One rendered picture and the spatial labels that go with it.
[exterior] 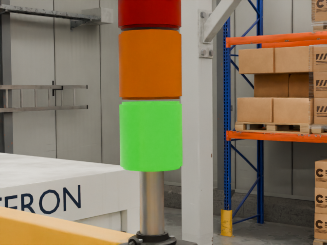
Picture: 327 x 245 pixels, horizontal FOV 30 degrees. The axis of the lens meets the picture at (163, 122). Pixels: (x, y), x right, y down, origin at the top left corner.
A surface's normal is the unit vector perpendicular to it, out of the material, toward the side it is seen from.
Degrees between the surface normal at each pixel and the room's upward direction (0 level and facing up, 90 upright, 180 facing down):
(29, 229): 90
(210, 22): 90
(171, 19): 90
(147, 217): 90
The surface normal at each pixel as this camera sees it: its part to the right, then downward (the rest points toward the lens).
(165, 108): 0.44, 0.04
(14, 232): -0.67, 0.04
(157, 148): 0.18, 0.05
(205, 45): 0.74, 0.03
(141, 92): -0.33, 0.05
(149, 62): -0.07, 0.05
